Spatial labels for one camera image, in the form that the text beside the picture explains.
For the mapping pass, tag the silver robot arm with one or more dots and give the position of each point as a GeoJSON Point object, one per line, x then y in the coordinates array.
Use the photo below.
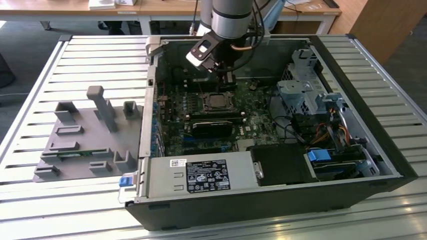
{"type": "Point", "coordinates": [229, 20]}

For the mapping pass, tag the CPU socket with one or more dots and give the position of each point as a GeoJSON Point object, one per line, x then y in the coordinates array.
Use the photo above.
{"type": "Point", "coordinates": [204, 108]}

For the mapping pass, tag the silver metal drive cage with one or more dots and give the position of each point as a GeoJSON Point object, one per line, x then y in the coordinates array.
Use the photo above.
{"type": "Point", "coordinates": [293, 86]}

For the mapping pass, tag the black RAM stick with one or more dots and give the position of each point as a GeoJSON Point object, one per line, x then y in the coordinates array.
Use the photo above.
{"type": "Point", "coordinates": [216, 116]}

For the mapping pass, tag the pale blue teach pendant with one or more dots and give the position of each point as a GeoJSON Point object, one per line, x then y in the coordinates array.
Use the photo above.
{"type": "Point", "coordinates": [277, 12]}

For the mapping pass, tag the green motherboard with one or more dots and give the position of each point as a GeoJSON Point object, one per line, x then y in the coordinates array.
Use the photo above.
{"type": "Point", "coordinates": [256, 125]}

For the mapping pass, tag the black graphics card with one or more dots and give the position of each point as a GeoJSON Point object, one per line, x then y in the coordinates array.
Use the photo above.
{"type": "Point", "coordinates": [210, 130]}

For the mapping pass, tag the black chair base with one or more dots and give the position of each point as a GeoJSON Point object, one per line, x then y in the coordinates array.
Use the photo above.
{"type": "Point", "coordinates": [110, 28]}

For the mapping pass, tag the small white box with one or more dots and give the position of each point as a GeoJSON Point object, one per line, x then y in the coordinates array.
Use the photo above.
{"type": "Point", "coordinates": [124, 2]}

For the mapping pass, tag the large white box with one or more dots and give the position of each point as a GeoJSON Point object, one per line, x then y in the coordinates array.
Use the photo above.
{"type": "Point", "coordinates": [100, 5]}

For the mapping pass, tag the black plastic shroud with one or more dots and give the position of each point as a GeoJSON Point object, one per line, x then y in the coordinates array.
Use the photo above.
{"type": "Point", "coordinates": [282, 165]}

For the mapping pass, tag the blue disk carrier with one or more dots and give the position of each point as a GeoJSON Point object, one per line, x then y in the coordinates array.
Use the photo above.
{"type": "Point", "coordinates": [318, 155]}

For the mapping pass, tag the wooden cabinet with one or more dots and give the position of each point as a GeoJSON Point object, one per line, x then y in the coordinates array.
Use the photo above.
{"type": "Point", "coordinates": [382, 25]}

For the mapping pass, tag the silver power supply unit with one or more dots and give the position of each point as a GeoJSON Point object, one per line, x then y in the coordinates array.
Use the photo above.
{"type": "Point", "coordinates": [160, 180]}

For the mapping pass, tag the grey parts rack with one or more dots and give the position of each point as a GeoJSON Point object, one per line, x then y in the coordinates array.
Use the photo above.
{"type": "Point", "coordinates": [86, 140]}

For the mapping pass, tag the wooden desk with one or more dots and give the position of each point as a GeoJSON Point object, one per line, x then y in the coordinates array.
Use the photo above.
{"type": "Point", "coordinates": [49, 11]}

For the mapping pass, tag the green RAM stick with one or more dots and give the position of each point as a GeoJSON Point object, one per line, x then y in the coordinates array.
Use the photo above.
{"type": "Point", "coordinates": [82, 153]}

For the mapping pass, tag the blue case latch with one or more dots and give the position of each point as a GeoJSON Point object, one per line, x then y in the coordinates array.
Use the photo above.
{"type": "Point", "coordinates": [125, 181]}

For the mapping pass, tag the black PC case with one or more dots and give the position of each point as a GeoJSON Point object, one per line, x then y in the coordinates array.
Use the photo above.
{"type": "Point", "coordinates": [266, 212]}

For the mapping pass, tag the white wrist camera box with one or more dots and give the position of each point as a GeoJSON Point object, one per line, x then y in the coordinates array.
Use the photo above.
{"type": "Point", "coordinates": [201, 51]}

